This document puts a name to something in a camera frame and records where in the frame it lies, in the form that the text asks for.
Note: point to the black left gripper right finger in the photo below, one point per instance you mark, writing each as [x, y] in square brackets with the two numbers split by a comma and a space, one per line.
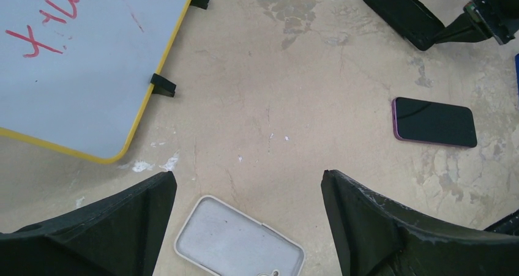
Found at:
[375, 235]

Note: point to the black whiteboard clip near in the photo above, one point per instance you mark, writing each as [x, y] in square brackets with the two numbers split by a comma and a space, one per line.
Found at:
[163, 86]

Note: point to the black phone case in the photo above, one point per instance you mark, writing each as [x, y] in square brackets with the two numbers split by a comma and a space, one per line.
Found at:
[410, 19]

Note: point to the white phone case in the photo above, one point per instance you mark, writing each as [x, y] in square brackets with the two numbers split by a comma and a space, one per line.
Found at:
[222, 240]

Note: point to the blue marker pen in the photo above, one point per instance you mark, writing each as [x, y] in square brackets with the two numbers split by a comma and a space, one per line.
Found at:
[516, 58]

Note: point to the purple phone black screen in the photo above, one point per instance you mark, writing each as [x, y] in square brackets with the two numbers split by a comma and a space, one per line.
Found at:
[429, 122]

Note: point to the white board yellow frame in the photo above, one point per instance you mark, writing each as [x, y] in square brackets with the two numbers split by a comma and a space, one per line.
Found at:
[76, 74]

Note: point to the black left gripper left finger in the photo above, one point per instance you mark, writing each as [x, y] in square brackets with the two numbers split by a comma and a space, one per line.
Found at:
[118, 235]

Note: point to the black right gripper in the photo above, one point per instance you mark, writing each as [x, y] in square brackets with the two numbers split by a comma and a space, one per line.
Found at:
[498, 19]

